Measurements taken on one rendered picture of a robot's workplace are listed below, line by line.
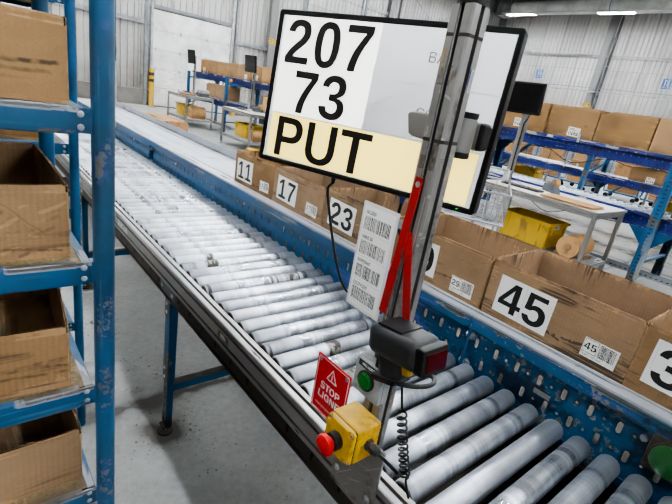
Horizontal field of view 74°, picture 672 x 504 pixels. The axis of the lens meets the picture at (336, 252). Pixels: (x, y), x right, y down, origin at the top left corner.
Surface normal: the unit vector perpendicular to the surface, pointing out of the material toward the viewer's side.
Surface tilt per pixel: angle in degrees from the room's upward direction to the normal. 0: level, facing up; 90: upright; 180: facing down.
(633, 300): 90
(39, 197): 90
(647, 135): 90
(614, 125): 89
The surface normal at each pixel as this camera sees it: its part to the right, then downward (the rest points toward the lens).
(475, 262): -0.76, 0.09
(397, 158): -0.50, 0.14
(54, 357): 0.58, 0.37
